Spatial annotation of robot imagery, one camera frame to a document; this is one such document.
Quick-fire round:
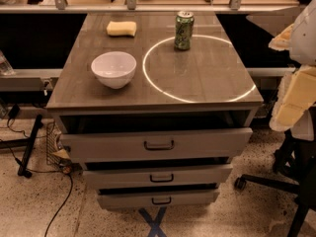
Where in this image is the yellow sponge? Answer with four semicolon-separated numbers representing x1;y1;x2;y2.
107;21;137;37

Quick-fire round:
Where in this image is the black metal stand leg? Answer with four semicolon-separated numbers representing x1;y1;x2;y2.
0;115;42;178

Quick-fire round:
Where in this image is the white ceramic bowl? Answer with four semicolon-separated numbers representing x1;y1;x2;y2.
91;51;137;89

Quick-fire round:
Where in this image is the black floor cable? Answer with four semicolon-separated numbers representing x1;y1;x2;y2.
0;117;74;237

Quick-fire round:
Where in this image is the grey drawer cabinet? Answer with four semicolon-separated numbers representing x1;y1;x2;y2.
45;11;265;163

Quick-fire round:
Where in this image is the wire mesh basket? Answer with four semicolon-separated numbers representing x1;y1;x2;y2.
46;122;72;174

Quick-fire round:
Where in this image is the grey middle drawer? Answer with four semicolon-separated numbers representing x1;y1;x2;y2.
83;164;232;190

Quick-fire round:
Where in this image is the grey top drawer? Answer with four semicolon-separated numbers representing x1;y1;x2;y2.
60;128;252;163

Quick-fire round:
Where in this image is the green soda can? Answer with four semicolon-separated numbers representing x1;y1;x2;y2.
175;11;195;50

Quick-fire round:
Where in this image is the grey bottom drawer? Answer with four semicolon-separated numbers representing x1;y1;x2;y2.
97;189;219;210

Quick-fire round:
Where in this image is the grey drawer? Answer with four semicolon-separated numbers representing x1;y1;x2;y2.
60;128;252;163
97;189;219;210
83;164;232;190

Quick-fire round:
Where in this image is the black office chair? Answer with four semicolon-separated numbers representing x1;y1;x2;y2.
234;130;316;237

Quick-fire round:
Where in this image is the clear plastic bottle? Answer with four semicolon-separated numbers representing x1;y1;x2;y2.
0;50;15;76

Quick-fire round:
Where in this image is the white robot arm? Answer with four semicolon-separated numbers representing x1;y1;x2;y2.
269;0;316;141

